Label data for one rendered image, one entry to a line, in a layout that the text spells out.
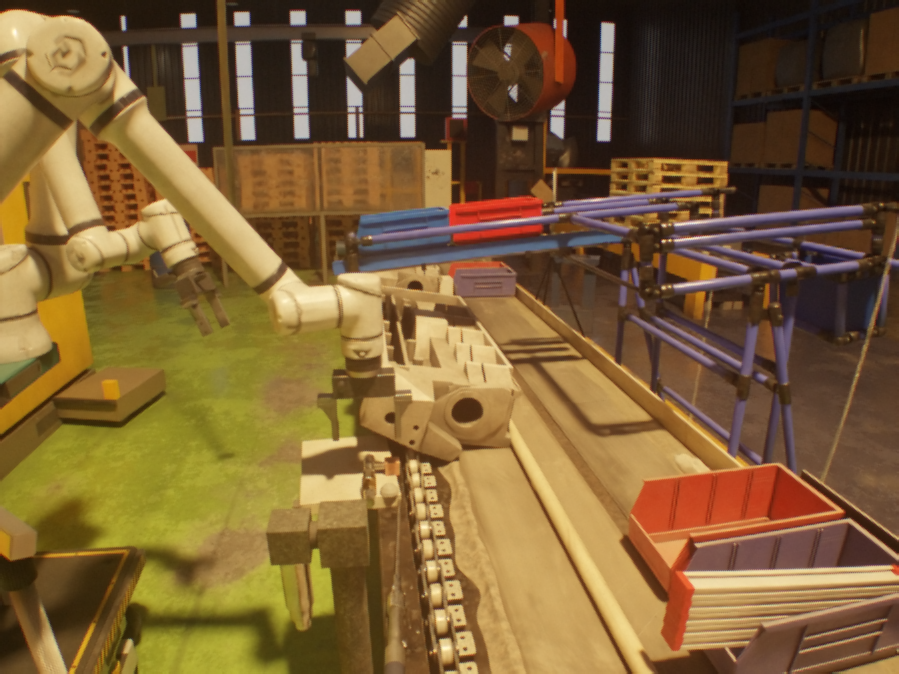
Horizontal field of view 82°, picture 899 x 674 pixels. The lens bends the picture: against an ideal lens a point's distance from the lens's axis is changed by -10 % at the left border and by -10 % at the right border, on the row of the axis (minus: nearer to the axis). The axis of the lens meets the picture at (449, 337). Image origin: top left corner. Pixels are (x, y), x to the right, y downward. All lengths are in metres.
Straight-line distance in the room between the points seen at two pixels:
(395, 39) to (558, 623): 7.76
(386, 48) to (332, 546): 7.95
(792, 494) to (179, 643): 1.86
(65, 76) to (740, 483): 1.39
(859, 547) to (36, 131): 1.50
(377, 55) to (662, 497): 7.50
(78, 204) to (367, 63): 6.89
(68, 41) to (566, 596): 1.20
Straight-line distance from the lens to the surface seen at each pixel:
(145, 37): 14.36
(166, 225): 1.54
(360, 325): 1.13
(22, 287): 1.72
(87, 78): 1.01
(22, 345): 1.73
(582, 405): 1.85
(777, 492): 1.35
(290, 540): 0.44
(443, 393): 1.46
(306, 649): 2.07
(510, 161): 8.27
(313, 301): 1.10
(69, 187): 1.55
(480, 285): 3.20
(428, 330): 1.88
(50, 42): 1.03
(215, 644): 2.16
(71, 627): 1.89
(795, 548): 1.14
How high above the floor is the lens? 1.47
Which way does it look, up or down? 17 degrees down
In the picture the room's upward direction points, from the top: straight up
